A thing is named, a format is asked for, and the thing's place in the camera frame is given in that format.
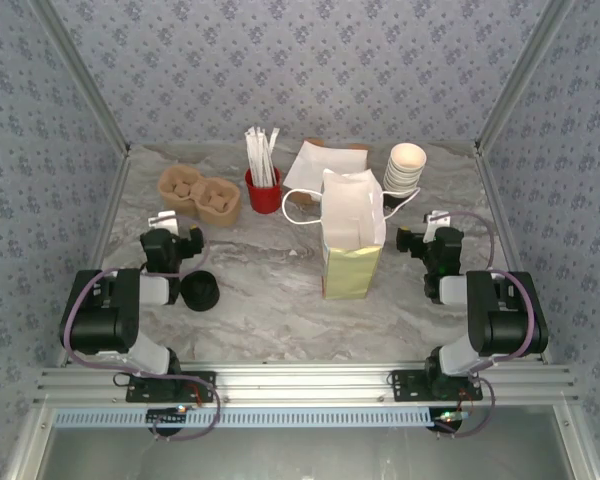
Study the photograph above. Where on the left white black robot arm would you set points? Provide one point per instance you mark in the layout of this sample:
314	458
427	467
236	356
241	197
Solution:
100	320

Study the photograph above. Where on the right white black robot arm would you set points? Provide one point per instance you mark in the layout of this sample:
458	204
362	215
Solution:
505	325

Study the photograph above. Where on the aluminium front frame rail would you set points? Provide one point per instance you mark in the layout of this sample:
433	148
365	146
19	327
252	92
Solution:
300	380

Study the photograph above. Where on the stack of black lids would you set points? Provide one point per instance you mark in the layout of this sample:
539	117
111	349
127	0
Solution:
200	292

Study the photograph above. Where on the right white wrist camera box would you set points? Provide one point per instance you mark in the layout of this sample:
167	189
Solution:
437	220

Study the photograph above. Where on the stack of paper cups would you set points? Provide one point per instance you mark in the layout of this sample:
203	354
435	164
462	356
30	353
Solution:
402	182

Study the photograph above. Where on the aluminium frame leg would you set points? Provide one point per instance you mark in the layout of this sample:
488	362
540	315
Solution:
577	450
27	445

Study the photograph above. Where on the white yellow paper bag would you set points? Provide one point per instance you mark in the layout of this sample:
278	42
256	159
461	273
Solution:
350	275

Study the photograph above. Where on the red straw holder cup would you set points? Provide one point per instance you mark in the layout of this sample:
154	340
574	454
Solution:
265	200

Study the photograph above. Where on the small black controller board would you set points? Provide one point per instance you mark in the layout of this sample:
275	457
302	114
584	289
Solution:
447	419
165	416

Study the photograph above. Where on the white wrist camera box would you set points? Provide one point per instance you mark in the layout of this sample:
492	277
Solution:
437	220
162	220

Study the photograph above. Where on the white wrapped straw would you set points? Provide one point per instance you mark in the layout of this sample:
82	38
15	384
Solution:
264	150
252	150
258	150
269	150
275	140

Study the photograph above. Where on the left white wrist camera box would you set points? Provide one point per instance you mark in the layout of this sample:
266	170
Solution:
162	220

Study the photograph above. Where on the brown pulp cup carrier stack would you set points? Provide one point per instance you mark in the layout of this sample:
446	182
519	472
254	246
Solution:
220	215

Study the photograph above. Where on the white napkin stack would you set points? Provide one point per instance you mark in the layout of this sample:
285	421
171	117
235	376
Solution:
320	160

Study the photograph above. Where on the aluminium frame post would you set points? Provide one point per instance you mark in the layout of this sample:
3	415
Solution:
525	75
80	75

